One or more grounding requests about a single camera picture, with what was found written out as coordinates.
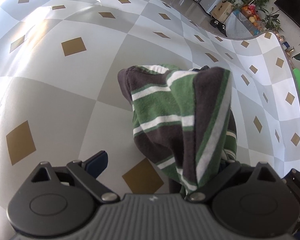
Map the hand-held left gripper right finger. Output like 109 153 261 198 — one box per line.
186 161 283 203

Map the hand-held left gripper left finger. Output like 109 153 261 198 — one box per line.
30 151 120 203

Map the green brown striped t-shirt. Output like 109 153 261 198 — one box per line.
117 64 238 198

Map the grey covered side table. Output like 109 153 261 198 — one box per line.
225 12 256 40

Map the fruit basket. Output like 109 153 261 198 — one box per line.
240 4 262 28

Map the small potted plant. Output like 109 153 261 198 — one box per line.
260 5 283 32

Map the cardboard box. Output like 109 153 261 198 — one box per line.
210 0 233 22

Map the black television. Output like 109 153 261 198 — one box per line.
274 0 300 38

